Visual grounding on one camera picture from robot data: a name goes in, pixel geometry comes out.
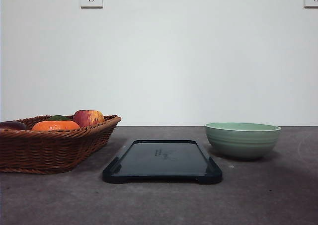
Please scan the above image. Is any dark red apple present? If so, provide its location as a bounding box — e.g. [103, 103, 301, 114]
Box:
[0, 121, 27, 130]

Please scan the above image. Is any orange fruit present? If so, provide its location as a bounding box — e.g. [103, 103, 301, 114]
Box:
[31, 120, 80, 131]

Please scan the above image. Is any brown wicker basket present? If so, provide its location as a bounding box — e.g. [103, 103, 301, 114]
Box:
[0, 115, 121, 174]

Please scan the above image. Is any red yellow apple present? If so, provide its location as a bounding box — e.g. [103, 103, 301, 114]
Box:
[74, 110, 105, 127]

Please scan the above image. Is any green lime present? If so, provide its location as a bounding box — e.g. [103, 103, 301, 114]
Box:
[48, 115, 69, 121]

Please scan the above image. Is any black rectangular tray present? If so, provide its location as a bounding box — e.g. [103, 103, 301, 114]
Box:
[102, 140, 222, 184]

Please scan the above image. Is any green ceramic bowl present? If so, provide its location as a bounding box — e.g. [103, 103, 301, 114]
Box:
[205, 122, 281, 158]

